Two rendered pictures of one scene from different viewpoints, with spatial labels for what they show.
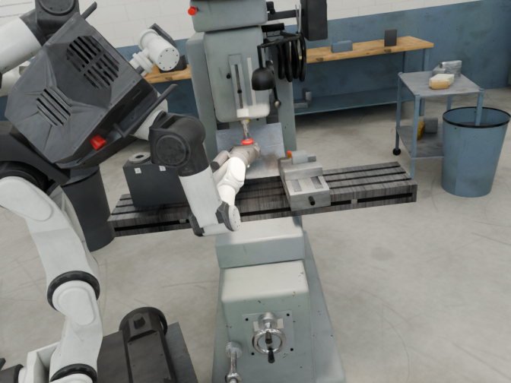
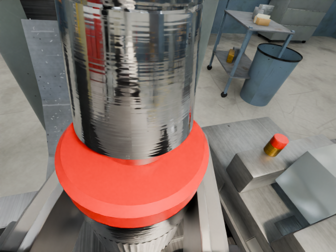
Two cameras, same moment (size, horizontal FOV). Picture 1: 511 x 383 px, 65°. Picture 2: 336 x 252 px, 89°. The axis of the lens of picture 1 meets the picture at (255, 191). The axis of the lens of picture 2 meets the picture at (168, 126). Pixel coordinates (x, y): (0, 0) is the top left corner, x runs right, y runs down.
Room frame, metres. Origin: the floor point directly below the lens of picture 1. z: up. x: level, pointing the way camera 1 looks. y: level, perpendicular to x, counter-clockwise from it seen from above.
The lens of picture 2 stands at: (1.46, 0.01, 1.25)
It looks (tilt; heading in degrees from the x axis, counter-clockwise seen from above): 45 degrees down; 338
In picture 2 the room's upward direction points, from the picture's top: 8 degrees clockwise
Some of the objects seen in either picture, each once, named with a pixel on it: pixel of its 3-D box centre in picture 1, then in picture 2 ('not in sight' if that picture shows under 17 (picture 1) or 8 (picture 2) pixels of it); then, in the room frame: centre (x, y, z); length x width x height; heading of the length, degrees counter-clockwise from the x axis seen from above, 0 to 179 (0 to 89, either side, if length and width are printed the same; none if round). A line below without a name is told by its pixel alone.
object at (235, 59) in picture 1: (239, 86); not in sight; (1.39, 0.01, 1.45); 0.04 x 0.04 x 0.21; 88
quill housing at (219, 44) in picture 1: (238, 71); not in sight; (1.50, 0.00, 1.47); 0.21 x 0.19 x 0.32; 88
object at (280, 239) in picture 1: (258, 218); not in sight; (1.50, 0.00, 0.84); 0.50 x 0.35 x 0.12; 178
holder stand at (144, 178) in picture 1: (157, 177); not in sight; (1.54, 0.40, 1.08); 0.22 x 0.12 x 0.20; 85
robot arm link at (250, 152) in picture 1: (241, 157); not in sight; (1.41, 0.04, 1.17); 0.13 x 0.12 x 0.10; 70
